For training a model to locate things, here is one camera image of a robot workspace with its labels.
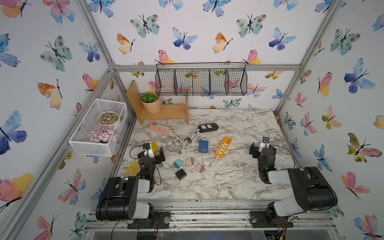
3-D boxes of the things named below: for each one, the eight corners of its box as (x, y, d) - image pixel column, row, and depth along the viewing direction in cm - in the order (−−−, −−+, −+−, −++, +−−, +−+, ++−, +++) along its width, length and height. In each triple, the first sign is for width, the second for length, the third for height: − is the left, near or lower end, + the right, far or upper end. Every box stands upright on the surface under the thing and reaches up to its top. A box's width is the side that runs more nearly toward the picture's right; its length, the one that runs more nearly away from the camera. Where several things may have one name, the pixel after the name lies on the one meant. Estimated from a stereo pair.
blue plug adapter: (198, 153, 99) (198, 150, 96) (198, 142, 104) (198, 138, 101) (208, 153, 99) (209, 150, 96) (208, 142, 104) (208, 138, 101)
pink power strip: (148, 129, 113) (147, 126, 110) (152, 124, 116) (151, 121, 113) (167, 135, 109) (167, 132, 107) (171, 129, 113) (170, 126, 110)
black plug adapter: (179, 180, 89) (179, 179, 87) (175, 174, 91) (174, 173, 89) (186, 175, 91) (186, 173, 89) (182, 169, 93) (181, 167, 91)
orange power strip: (214, 154, 99) (215, 152, 97) (225, 138, 107) (226, 135, 105) (221, 158, 98) (221, 156, 95) (231, 141, 106) (232, 139, 103)
